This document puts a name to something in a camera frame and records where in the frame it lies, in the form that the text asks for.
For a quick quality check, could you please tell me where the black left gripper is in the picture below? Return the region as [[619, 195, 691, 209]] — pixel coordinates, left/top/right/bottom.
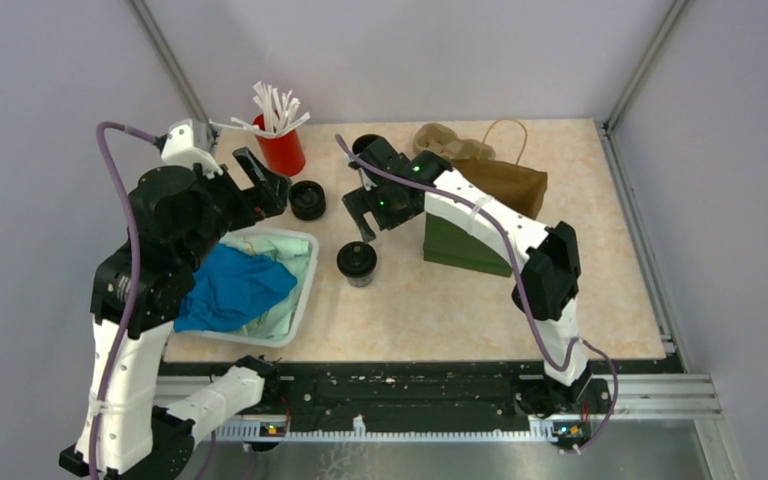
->
[[177, 145, 291, 270]]

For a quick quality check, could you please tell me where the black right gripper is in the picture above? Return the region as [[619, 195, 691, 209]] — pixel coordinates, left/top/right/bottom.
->
[[342, 182, 420, 245]]

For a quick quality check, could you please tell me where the black cup lid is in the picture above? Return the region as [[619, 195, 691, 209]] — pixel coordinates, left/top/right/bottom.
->
[[336, 241, 378, 278]]

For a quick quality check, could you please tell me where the black printed coffee cup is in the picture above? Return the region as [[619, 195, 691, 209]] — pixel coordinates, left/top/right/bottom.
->
[[346, 274, 374, 288]]

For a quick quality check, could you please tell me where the green brown paper bag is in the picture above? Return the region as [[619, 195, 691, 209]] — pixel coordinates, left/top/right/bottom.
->
[[423, 119, 548, 277]]

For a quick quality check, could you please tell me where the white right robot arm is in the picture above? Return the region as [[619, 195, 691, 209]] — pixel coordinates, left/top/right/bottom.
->
[[335, 135, 592, 412]]

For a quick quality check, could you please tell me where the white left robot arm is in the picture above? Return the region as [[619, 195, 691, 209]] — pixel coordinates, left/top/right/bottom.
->
[[59, 148, 291, 479]]

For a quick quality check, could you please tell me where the red cup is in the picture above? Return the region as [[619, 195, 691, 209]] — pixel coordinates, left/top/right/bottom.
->
[[256, 129, 306, 177]]

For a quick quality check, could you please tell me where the blue cloth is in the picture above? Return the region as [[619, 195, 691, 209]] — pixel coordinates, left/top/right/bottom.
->
[[174, 243, 297, 333]]

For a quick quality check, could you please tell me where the cardboard cup carrier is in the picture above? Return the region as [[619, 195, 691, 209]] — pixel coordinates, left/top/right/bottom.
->
[[412, 123, 496, 160]]

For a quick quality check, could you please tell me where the mint green cloth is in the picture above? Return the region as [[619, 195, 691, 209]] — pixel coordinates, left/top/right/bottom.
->
[[222, 234, 311, 341]]

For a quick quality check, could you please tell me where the white plastic basket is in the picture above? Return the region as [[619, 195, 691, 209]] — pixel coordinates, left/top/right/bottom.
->
[[174, 227, 319, 348]]

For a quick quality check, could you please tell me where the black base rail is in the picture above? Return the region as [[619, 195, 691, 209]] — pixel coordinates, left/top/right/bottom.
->
[[157, 359, 614, 417]]

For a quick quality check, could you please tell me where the white cable duct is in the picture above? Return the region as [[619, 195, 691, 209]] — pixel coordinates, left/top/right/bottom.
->
[[215, 417, 558, 444]]

